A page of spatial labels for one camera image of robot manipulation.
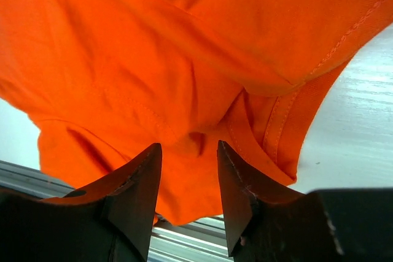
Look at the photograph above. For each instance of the aluminium rail frame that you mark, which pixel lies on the aluminium rail frame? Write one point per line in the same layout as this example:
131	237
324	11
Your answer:
201	240

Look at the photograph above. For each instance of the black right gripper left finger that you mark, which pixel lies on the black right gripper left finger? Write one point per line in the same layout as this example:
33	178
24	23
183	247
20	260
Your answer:
110	219

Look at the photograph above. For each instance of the orange t shirt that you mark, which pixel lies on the orange t shirt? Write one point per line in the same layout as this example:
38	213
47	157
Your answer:
104	79

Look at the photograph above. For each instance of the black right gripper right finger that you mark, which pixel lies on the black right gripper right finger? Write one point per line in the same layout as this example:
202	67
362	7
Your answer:
267	221

